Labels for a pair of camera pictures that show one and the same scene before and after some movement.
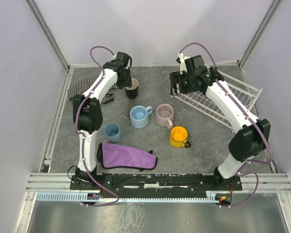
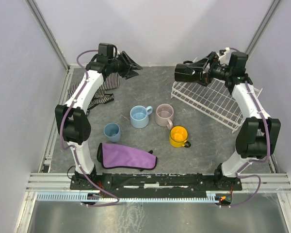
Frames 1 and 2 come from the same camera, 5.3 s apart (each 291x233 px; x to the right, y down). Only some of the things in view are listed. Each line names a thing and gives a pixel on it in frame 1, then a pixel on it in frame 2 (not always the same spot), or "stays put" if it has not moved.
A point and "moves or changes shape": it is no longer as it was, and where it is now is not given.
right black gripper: x=175 y=82 to x=207 y=72
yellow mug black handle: x=178 y=137 stays put
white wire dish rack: x=201 y=103 stays put
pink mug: x=164 y=115 stays put
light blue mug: x=139 y=116 stays put
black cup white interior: x=132 y=92 moves or changes shape
